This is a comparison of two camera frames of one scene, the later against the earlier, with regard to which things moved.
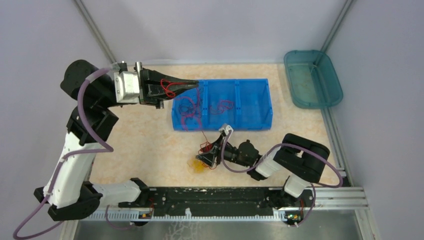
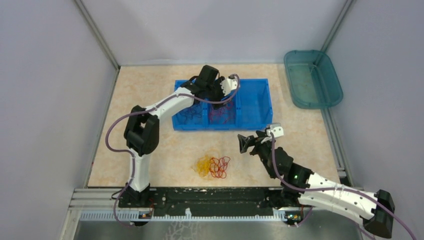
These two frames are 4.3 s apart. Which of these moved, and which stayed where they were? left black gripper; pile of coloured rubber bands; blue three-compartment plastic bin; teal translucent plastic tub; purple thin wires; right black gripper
Moved: pile of coloured rubber bands; right black gripper; left black gripper
Stayed: teal translucent plastic tub; purple thin wires; blue three-compartment plastic bin
